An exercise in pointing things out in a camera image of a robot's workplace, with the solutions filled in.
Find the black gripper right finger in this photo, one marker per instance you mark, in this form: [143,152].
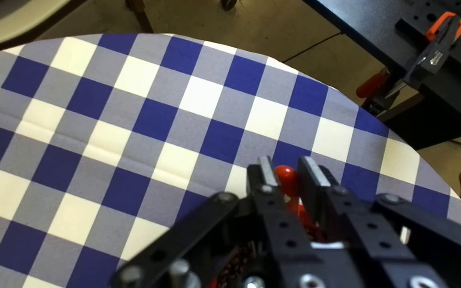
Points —
[316,185]

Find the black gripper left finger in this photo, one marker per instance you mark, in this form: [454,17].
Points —
[263,180]

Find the red plastic spoon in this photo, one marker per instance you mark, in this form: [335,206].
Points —
[289,180]

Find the blue white checkered tablecloth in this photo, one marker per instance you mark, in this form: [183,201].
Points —
[135,137]

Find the black orange clamp stand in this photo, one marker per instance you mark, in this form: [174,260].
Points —
[380,20]

